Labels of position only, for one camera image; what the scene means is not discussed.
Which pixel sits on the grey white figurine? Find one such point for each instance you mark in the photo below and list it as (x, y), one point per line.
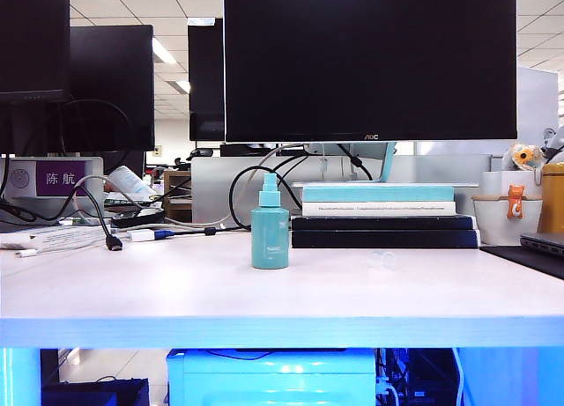
(556, 142)

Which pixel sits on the brown wooden drawer box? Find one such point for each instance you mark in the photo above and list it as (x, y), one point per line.
(176, 208)

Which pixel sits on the grey laptop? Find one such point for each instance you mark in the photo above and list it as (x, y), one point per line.
(546, 243)

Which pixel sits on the pale teal monitor stand neck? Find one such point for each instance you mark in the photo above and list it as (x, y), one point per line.
(388, 164)

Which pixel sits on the printed paper sheets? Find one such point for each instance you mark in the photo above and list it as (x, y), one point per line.
(57, 236)

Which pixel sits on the white monitor base plate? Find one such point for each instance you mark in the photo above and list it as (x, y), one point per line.
(462, 184)

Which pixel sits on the clear plastic sprayer lid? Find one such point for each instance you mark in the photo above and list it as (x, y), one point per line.
(382, 260)

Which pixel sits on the white drawer cabinet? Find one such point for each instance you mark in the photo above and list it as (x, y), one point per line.
(264, 379)

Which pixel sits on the thin black box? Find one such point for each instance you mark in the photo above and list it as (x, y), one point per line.
(396, 223)

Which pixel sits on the white partition board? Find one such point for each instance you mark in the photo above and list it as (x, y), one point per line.
(537, 102)

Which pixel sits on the teal book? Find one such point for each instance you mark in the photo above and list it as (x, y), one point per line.
(396, 194)

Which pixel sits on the flat black device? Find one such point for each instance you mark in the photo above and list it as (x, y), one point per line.
(132, 221)

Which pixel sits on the white adapter with blue plug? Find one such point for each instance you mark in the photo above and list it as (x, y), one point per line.
(141, 235)

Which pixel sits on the plush toy with flower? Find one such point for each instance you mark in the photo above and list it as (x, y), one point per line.
(524, 156)

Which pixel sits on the yellow canister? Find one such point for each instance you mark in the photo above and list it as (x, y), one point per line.
(553, 199)

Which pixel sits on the large black AOC monitor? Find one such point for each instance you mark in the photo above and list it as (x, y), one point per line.
(370, 62)

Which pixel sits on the grey desk divider panel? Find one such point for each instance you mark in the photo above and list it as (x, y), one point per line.
(211, 177)

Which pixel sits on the thick black box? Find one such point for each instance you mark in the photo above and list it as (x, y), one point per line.
(396, 239)

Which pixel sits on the black monitor with button row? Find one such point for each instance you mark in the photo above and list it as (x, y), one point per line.
(31, 40)

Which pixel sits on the white lotion tube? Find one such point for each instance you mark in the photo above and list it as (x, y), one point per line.
(128, 179)

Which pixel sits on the narrow black glossy monitor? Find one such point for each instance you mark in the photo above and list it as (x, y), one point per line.
(205, 71)

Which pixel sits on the orange cat figure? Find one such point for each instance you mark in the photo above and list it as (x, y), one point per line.
(515, 208)

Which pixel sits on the black monitor matte back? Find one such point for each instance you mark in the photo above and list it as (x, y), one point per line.
(110, 71)

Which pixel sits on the white USB connector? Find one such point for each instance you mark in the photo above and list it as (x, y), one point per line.
(26, 253)

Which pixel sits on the white book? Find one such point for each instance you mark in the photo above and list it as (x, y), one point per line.
(396, 208)

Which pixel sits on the teal spray bottle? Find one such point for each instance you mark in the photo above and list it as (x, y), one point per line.
(269, 238)

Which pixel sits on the purple and white name sign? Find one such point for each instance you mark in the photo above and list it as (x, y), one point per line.
(61, 177)

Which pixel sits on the black bag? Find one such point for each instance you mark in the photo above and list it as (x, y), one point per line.
(110, 393)

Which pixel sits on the ceiling light panel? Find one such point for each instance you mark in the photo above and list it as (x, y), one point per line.
(164, 51)
(183, 86)

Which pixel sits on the black mouse pad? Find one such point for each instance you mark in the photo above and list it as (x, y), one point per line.
(520, 258)

